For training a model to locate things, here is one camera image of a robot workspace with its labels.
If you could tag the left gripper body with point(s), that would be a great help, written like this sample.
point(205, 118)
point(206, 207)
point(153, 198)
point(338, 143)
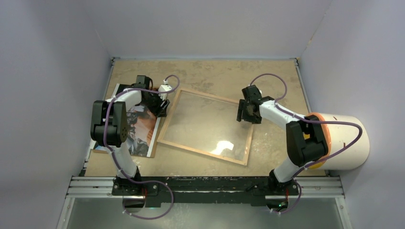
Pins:
point(154, 103)

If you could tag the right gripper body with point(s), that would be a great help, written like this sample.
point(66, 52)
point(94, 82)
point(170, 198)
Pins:
point(252, 118)

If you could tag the glossy photo print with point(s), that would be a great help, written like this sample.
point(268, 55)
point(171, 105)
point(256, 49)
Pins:
point(143, 127)

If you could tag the wooden picture frame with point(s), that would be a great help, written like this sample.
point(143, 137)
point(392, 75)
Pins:
point(171, 139)

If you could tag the clear acrylic sheet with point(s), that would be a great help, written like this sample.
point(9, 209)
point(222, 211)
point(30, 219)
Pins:
point(205, 126)

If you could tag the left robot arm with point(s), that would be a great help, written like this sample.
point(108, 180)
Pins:
point(109, 122)

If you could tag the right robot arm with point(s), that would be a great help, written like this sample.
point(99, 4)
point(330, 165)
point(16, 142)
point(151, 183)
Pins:
point(306, 141)

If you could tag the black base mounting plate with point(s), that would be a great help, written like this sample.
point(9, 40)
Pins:
point(254, 191)

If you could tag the white cylinder with orange face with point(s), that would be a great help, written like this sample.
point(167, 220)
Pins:
point(339, 136)

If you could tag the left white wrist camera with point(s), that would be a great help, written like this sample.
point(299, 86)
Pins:
point(164, 90)

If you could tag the aluminium rail frame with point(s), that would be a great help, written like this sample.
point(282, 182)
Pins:
point(309, 187)

